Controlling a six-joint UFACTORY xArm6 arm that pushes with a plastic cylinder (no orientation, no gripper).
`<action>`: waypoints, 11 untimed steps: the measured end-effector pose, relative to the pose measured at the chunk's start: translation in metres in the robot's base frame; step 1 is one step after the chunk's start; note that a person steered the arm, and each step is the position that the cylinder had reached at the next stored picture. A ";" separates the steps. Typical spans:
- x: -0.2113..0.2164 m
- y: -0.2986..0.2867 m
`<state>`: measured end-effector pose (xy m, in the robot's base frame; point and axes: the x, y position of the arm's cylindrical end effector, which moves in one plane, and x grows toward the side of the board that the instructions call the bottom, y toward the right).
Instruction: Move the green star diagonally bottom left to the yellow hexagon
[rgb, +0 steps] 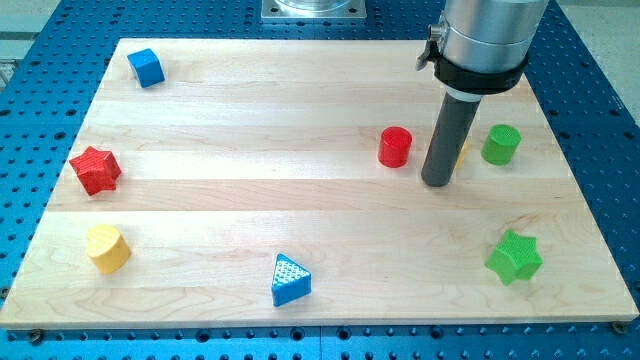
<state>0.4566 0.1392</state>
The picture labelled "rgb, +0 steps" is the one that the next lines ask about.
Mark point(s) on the red star block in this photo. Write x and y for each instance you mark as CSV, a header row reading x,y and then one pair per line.
x,y
97,170

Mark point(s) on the wooden board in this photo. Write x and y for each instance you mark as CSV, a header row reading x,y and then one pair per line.
x,y
251,148

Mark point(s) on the green star block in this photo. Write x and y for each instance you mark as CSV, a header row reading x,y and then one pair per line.
x,y
515,257

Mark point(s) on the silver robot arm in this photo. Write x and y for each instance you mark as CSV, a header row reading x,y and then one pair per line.
x,y
480,47

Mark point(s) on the yellow hexagon block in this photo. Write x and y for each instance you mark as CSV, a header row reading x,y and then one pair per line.
x,y
462,155

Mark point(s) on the red cylinder block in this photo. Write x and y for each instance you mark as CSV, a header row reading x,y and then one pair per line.
x,y
394,147

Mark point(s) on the blue triangle block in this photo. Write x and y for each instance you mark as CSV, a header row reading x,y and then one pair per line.
x,y
290,281

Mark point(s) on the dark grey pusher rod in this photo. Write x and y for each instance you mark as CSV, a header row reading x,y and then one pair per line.
x,y
455,118

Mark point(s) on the blue cube block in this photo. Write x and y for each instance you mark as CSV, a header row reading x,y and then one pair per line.
x,y
147,67

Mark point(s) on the yellow cylinder block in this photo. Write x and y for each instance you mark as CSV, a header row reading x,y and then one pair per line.
x,y
107,248

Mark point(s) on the green cylinder block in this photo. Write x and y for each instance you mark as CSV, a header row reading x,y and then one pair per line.
x,y
500,144

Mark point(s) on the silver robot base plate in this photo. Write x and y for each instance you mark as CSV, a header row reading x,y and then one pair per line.
x,y
313,9

